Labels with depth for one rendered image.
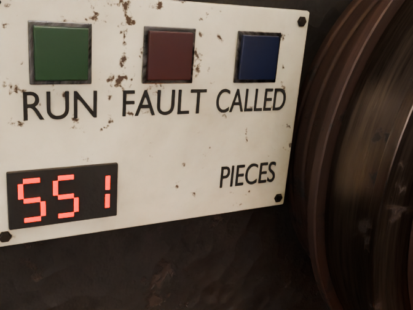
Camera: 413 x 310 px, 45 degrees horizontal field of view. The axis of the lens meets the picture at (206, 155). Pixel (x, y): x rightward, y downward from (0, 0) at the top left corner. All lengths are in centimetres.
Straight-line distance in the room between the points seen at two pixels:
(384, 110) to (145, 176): 19
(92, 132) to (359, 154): 20
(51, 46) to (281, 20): 19
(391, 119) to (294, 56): 12
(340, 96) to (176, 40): 13
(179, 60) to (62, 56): 9
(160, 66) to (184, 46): 2
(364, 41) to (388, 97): 5
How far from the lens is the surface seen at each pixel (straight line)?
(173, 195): 42
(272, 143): 45
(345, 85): 39
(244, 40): 41
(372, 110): 38
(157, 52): 37
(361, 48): 40
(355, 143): 39
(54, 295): 45
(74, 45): 35
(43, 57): 35
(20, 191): 37
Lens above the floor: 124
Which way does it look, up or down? 18 degrees down
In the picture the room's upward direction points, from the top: 5 degrees clockwise
